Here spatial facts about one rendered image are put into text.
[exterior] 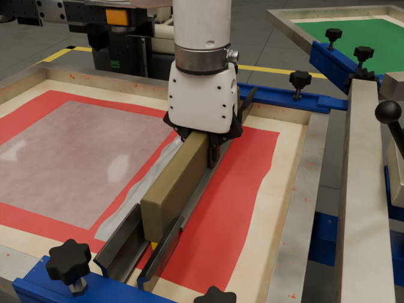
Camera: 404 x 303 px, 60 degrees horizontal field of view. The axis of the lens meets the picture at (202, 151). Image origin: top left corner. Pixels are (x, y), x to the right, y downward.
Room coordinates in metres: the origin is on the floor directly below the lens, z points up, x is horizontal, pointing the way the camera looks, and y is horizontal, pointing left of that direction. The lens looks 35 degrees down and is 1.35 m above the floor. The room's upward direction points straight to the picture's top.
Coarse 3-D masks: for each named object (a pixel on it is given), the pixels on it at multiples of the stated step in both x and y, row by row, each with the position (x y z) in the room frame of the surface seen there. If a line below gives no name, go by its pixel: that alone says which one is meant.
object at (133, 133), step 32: (64, 96) 0.80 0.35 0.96; (0, 128) 0.64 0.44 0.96; (32, 128) 0.64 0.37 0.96; (64, 128) 0.64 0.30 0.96; (96, 128) 0.64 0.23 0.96; (128, 128) 0.64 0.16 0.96; (160, 128) 0.64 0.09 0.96; (128, 160) 0.53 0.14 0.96; (224, 160) 0.53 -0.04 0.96; (256, 160) 0.53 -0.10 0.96
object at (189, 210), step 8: (224, 144) 0.52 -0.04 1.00; (224, 152) 0.50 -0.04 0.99; (208, 168) 0.45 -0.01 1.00; (216, 168) 0.46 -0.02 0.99; (208, 176) 0.43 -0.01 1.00; (200, 184) 0.41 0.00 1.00; (208, 184) 0.42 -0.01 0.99; (200, 192) 0.39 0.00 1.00; (192, 200) 0.38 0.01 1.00; (184, 208) 0.36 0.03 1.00; (192, 208) 0.36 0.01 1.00; (184, 216) 0.34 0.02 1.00; (184, 224) 0.33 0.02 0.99
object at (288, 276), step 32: (64, 64) 0.93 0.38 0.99; (0, 96) 0.76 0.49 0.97; (160, 96) 0.78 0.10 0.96; (320, 128) 0.59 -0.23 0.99; (320, 160) 0.48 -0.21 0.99; (288, 224) 0.33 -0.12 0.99; (0, 256) 0.28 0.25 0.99; (32, 256) 0.28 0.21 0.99; (288, 256) 0.28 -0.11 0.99; (0, 288) 0.25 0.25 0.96; (288, 288) 0.23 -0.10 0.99
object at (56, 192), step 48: (0, 144) 0.58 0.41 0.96; (48, 144) 0.58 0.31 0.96; (0, 192) 0.44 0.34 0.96; (48, 192) 0.44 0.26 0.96; (96, 192) 0.44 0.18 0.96; (240, 192) 0.44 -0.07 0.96; (96, 240) 0.33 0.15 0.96; (192, 240) 0.33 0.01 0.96; (240, 240) 0.33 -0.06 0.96; (192, 288) 0.26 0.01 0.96
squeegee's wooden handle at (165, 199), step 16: (192, 144) 0.43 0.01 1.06; (208, 144) 0.46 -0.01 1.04; (176, 160) 0.39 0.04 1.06; (192, 160) 0.39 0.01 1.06; (160, 176) 0.35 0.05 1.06; (176, 176) 0.35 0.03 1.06; (192, 176) 0.39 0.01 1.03; (160, 192) 0.32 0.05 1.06; (176, 192) 0.34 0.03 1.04; (192, 192) 0.39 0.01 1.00; (144, 208) 0.31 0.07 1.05; (160, 208) 0.30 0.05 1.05; (176, 208) 0.34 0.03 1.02; (144, 224) 0.31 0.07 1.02; (160, 224) 0.30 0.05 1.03
